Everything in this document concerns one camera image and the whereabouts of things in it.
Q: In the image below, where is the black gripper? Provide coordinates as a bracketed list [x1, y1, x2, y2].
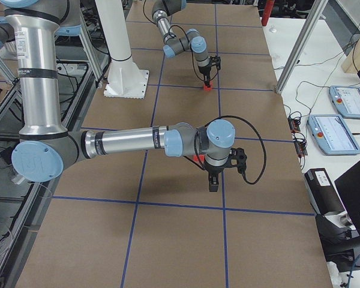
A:
[197, 56, 221, 87]
[205, 148, 247, 192]

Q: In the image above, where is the red cylinder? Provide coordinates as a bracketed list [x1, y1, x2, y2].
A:
[261, 0, 275, 26]

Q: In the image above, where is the black power box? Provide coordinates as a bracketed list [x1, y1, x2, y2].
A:
[304, 168, 347, 218]

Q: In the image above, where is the near teach pendant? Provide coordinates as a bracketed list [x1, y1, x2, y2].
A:
[308, 114, 360, 155]

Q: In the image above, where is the teach pendant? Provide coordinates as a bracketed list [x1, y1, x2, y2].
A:
[308, 114, 360, 155]
[329, 86, 360, 119]

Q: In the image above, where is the black monitor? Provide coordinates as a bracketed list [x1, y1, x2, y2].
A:
[316, 160, 360, 261]

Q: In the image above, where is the far teach pendant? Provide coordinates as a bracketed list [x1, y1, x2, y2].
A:
[329, 86, 360, 119]

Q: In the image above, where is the white pedestal base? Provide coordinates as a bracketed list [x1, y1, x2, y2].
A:
[95, 0, 149, 99]

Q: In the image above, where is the aluminium frame post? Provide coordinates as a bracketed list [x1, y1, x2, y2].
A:
[274, 0, 328, 94]

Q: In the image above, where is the aluminium side frame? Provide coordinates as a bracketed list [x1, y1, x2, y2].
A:
[0, 1, 100, 287]

